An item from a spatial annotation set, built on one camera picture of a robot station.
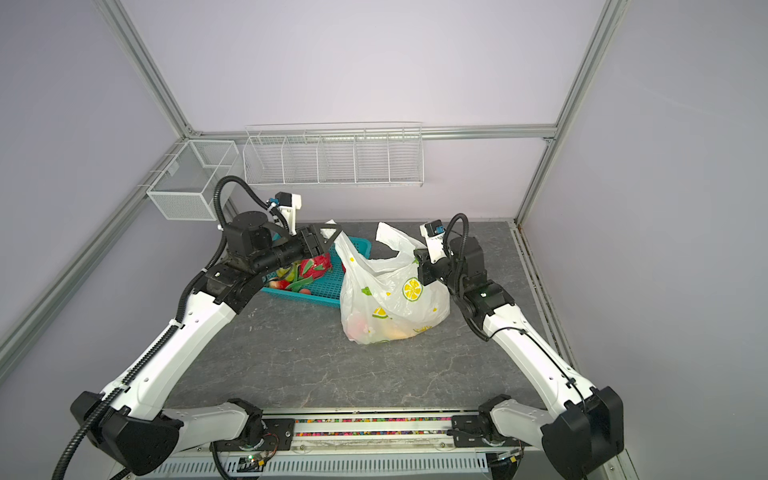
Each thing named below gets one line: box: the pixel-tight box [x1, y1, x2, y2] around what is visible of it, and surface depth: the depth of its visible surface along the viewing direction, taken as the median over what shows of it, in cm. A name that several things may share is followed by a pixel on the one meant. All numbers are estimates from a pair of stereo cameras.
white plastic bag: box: [327, 219, 450, 345], surface depth 79 cm
